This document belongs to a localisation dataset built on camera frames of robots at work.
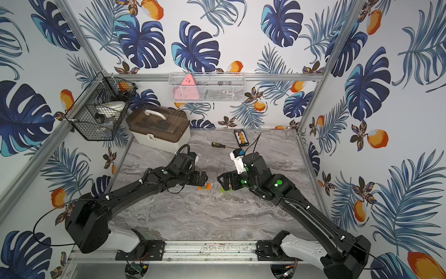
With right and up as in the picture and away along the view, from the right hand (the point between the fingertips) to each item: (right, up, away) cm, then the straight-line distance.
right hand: (227, 174), depth 72 cm
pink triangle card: (-21, +40, +17) cm, 48 cm away
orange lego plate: (-10, -11, +23) cm, 28 cm away
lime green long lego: (-2, -4, -9) cm, 10 cm away
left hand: (-13, -2, +12) cm, 17 cm away
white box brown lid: (-37, +22, +25) cm, 49 cm away
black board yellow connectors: (+10, +17, +42) cm, 47 cm away
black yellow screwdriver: (-4, +12, +38) cm, 40 cm away
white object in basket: (-53, +29, +8) cm, 61 cm away
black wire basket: (-61, +21, +10) cm, 65 cm away
